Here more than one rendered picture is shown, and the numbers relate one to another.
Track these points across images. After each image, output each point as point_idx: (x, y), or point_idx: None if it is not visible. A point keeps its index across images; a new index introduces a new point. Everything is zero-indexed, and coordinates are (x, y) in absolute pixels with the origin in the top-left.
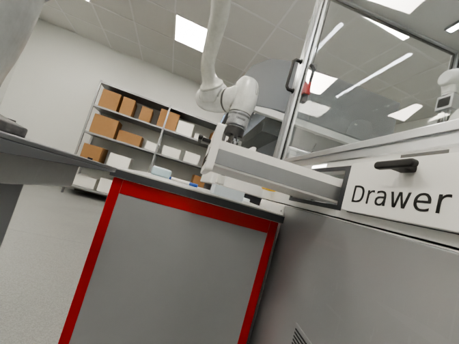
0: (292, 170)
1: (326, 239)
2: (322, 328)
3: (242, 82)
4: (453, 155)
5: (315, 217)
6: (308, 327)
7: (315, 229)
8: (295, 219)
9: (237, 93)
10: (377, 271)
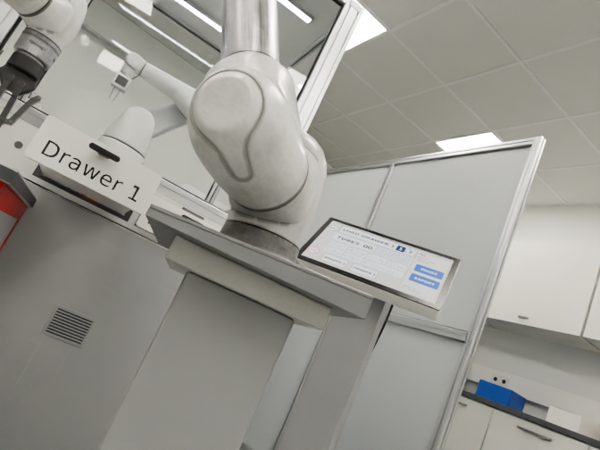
0: None
1: (106, 240)
2: (97, 302)
3: (81, 10)
4: (208, 225)
5: (91, 216)
6: (77, 304)
7: (92, 228)
8: (51, 206)
9: (70, 24)
10: (153, 267)
